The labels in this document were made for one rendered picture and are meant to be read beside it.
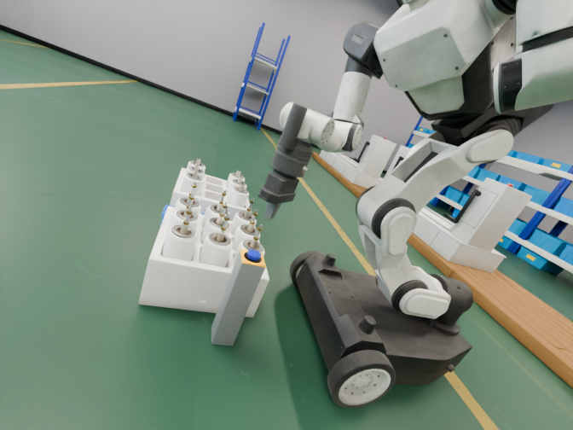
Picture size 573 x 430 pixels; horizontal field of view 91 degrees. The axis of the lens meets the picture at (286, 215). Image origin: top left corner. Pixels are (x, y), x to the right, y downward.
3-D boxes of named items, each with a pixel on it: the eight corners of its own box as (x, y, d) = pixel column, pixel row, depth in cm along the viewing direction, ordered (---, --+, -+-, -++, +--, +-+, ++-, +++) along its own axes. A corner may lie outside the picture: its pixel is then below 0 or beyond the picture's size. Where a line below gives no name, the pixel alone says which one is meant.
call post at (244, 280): (232, 328, 95) (262, 253, 84) (233, 345, 89) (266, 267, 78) (211, 326, 93) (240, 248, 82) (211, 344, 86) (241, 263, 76)
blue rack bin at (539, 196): (536, 204, 461) (545, 193, 454) (561, 214, 428) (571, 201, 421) (518, 196, 444) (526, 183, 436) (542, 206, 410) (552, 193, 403)
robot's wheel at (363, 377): (368, 394, 92) (399, 351, 85) (376, 409, 88) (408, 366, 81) (315, 392, 86) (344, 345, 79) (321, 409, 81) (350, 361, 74)
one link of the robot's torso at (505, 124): (483, 136, 94) (472, 107, 89) (520, 145, 82) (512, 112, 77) (449, 161, 96) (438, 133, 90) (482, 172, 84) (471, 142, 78)
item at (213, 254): (186, 279, 98) (199, 235, 92) (205, 270, 106) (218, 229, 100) (205, 294, 95) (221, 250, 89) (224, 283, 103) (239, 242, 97)
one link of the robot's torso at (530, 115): (519, 110, 92) (507, 61, 84) (561, 114, 81) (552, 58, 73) (447, 164, 96) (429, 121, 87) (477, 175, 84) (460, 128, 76)
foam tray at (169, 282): (244, 258, 137) (256, 226, 131) (253, 317, 103) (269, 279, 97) (159, 241, 124) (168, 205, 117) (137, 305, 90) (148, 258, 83)
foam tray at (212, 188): (236, 210, 185) (245, 185, 179) (241, 241, 151) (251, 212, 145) (175, 194, 172) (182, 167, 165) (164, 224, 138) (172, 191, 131)
